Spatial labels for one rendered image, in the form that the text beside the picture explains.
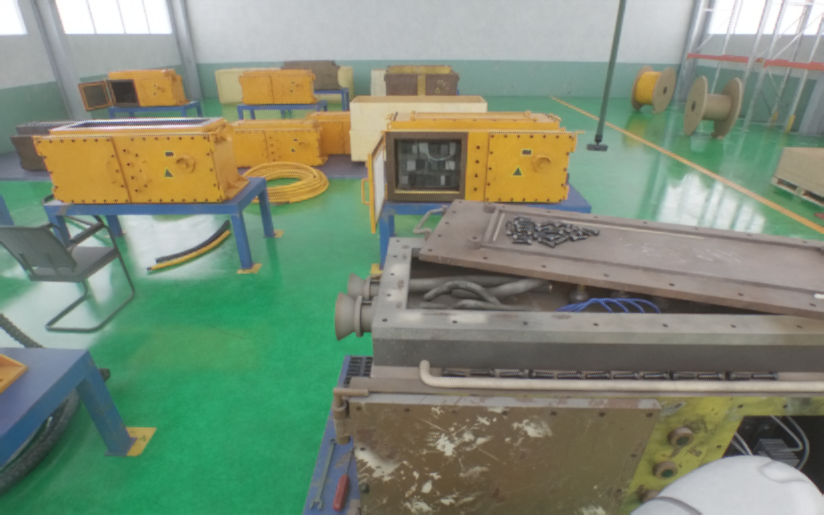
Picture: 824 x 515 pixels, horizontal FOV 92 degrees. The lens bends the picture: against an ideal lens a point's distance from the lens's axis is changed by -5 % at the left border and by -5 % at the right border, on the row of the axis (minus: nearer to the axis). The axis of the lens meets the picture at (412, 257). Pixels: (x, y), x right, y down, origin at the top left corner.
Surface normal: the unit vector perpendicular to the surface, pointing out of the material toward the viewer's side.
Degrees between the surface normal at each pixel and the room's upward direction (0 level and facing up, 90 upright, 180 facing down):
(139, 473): 0
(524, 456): 90
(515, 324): 0
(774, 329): 0
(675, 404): 90
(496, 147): 90
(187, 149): 90
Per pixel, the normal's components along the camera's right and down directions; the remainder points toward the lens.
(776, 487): 0.08, -0.87
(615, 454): -0.04, 0.47
